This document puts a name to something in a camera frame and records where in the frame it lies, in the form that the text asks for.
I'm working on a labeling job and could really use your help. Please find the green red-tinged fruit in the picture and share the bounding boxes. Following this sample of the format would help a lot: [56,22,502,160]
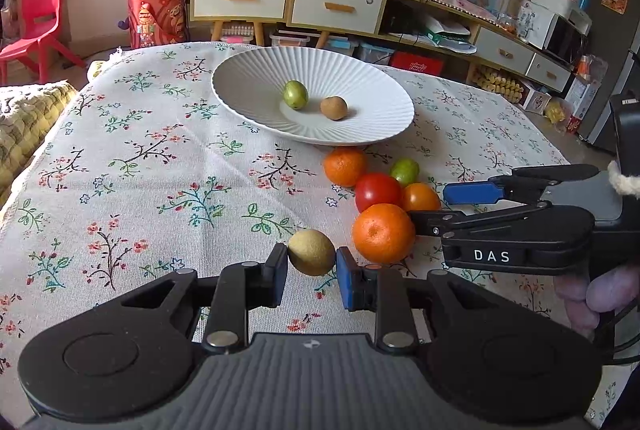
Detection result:
[283,80,309,110]

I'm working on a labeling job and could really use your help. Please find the beige woolly cuff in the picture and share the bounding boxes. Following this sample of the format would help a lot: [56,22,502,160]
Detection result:
[607,160,640,197]

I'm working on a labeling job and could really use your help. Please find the clear storage box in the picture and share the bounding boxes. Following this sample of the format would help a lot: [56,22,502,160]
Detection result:
[325,35,359,57]
[357,41,396,66]
[270,29,311,49]

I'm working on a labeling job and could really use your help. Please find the small orange tomato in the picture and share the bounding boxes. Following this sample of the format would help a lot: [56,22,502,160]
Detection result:
[400,183,442,212]

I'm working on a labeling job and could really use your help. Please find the black cable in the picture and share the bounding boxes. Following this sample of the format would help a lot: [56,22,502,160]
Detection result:
[592,300,640,367]

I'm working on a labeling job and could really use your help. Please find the white and green papers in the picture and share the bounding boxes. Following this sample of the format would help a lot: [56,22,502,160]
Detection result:
[422,15,473,46]

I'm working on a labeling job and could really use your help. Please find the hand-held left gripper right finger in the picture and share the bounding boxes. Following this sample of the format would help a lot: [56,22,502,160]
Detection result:
[336,246,526,354]

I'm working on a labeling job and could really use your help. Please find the red and white carton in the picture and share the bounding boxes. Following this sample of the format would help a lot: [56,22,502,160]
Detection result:
[565,55,608,136]

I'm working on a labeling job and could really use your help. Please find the floral tablecloth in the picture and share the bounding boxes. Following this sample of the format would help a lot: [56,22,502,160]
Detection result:
[0,41,621,430]

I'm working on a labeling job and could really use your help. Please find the low wooden cabinet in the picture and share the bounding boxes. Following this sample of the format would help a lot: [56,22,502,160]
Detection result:
[287,0,573,97]

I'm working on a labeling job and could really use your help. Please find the person's right hand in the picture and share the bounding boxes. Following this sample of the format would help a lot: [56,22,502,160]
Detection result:
[554,267,640,337]

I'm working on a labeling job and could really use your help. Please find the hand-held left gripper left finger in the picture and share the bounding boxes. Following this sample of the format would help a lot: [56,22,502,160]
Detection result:
[95,243,290,354]

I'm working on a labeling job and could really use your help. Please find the red plastic chair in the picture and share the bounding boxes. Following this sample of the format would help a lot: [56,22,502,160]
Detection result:
[0,0,86,84]

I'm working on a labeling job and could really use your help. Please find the dark grey refrigerator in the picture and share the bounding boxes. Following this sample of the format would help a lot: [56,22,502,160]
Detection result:
[582,0,640,155]

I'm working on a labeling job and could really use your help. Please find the large orange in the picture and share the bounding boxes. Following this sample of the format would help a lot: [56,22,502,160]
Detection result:
[351,203,417,265]

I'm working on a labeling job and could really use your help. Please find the black device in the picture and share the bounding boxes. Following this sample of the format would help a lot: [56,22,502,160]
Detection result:
[387,0,426,36]

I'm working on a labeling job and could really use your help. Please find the red tomato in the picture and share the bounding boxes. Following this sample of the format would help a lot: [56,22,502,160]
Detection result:
[354,173,403,214]

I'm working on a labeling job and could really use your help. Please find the red flat box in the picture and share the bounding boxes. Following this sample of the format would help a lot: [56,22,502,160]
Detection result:
[389,51,446,76]

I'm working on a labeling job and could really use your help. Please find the yellow quilted blanket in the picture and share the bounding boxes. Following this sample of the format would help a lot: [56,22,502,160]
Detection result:
[0,80,78,207]

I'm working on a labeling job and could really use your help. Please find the yellow lemon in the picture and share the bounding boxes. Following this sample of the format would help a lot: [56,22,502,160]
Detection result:
[287,229,337,277]

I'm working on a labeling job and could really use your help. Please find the white ribbed plate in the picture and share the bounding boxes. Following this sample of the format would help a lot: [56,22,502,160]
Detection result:
[211,46,416,147]

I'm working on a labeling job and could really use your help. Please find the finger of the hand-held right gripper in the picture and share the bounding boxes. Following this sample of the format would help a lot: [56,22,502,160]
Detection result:
[407,203,548,238]
[442,164,600,206]

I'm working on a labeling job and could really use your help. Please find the red printed bin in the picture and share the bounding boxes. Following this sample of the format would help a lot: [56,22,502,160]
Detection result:
[126,0,190,50]

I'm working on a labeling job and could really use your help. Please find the green lime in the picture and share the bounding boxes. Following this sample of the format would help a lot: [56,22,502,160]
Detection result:
[389,157,420,187]

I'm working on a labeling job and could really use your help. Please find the row of yellow toys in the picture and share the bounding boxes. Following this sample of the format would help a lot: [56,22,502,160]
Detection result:
[472,65,527,102]

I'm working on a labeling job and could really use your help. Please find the small orange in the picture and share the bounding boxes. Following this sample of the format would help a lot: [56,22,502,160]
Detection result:
[323,147,369,187]

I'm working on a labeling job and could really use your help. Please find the brown kiwi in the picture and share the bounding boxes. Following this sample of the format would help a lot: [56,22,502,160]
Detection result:
[320,96,349,121]

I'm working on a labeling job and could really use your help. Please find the white microwave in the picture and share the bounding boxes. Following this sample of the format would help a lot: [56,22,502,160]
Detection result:
[527,3,586,66]

